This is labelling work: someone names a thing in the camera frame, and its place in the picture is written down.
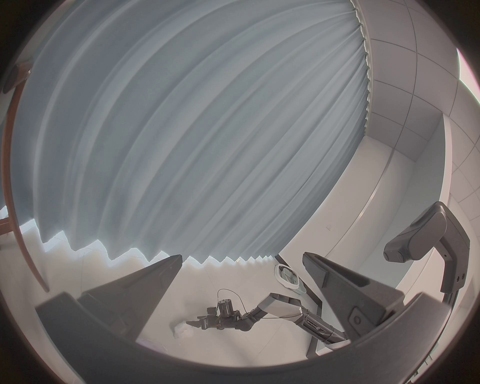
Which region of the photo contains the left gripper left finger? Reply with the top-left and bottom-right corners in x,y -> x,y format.
77,254 -> 183,343

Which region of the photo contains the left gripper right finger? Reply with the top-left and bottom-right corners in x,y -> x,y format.
302,251 -> 405,338

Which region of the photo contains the white paper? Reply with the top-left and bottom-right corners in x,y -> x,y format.
172,320 -> 196,338

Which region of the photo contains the wooden chair with white cushions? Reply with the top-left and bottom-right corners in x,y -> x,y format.
0,62 -> 51,293

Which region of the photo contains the pale blue curtain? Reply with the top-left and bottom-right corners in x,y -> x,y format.
7,0 -> 374,263

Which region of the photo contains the black cable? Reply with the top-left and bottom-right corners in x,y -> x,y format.
217,289 -> 301,322

